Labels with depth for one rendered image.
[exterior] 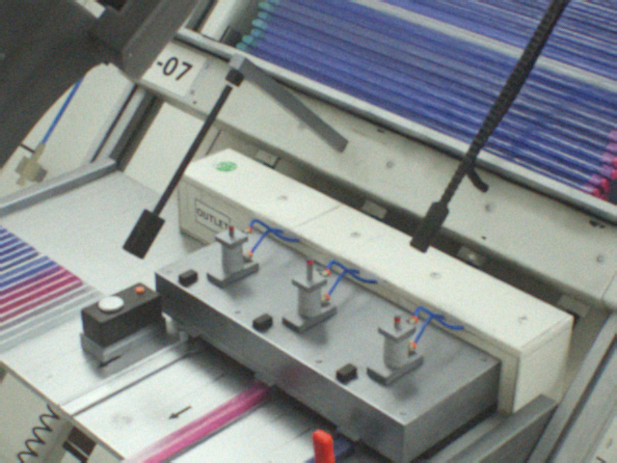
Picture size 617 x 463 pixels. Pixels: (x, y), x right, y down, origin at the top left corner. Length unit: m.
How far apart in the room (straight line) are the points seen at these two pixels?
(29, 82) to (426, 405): 0.55
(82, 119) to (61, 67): 3.25
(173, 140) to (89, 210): 2.12
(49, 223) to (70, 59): 0.84
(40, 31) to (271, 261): 0.67
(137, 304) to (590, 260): 0.44
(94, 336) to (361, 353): 0.27
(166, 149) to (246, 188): 2.26
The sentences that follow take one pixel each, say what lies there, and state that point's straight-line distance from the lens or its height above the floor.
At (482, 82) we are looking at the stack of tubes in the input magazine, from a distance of 1.26.
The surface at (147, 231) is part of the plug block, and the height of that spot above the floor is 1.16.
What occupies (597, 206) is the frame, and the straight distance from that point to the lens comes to 1.15.
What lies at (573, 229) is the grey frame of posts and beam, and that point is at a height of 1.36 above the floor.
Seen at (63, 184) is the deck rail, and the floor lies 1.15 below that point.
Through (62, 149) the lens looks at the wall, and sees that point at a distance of 3.89.
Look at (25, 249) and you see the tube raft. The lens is 1.41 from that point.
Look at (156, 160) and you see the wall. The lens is 3.61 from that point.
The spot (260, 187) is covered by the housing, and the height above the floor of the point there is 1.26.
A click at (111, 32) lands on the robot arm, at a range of 0.63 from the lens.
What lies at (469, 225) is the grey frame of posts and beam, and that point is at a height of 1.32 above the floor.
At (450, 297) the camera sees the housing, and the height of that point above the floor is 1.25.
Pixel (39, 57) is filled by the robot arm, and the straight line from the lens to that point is 0.63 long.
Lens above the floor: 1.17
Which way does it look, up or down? 3 degrees up
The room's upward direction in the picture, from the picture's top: 30 degrees clockwise
